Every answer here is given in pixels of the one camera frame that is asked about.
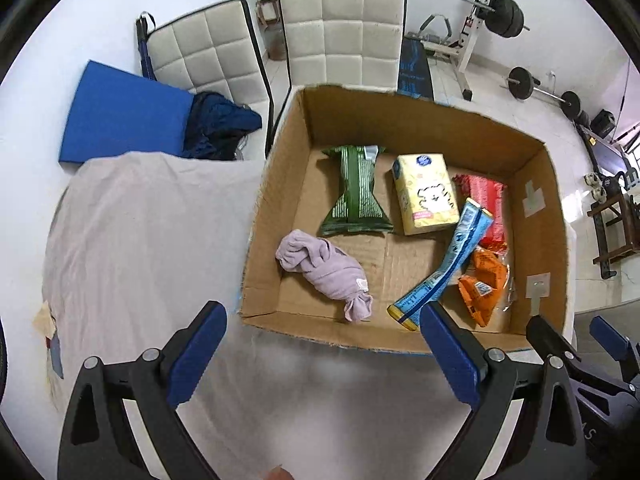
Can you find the yellow tissue pack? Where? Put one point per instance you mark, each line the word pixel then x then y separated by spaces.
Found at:
pixel 425 195

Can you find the pair of light shoes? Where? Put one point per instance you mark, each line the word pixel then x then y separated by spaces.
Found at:
pixel 595 185

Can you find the red snack packet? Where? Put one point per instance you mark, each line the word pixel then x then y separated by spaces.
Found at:
pixel 487 210

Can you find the dark blue clothing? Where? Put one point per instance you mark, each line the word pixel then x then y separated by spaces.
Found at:
pixel 217 122

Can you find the blue flat phone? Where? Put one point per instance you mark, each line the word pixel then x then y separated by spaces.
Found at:
pixel 56 357

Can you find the wooden stool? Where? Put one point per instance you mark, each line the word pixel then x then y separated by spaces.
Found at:
pixel 270 30

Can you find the dark wooden chair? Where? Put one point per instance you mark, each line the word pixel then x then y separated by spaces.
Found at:
pixel 617 220

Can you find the green snack packet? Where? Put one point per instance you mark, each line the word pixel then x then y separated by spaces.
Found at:
pixel 357 190

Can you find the black treadmill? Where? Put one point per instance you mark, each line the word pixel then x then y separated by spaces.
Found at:
pixel 602 142

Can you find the short barbell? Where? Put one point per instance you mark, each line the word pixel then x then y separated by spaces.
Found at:
pixel 522 82

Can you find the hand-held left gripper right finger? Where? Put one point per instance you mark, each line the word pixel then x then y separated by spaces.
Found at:
pixel 447 355

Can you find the long blue packet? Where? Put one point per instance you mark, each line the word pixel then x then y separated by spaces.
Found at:
pixel 450 265

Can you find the white padded chair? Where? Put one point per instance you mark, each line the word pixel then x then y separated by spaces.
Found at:
pixel 345 30
pixel 210 60

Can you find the folded black and blue item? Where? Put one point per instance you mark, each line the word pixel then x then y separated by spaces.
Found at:
pixel 146 50

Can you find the orange snack packet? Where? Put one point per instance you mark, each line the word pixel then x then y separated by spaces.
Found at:
pixel 485 285

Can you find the grey table cloth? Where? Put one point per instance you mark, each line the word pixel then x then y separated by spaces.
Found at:
pixel 150 240

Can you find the beige paper scrap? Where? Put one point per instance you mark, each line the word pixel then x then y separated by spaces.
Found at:
pixel 44 322

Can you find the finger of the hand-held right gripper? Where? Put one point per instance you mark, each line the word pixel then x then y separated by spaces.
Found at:
pixel 607 334
pixel 550 340

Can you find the purple cloth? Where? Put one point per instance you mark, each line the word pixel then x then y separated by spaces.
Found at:
pixel 325 270

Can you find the cardboard box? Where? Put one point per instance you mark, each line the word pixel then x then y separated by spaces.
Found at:
pixel 400 275

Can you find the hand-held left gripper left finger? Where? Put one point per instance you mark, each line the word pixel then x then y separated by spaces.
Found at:
pixel 197 355

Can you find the blue foam mat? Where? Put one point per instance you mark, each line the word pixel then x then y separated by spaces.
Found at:
pixel 127 115

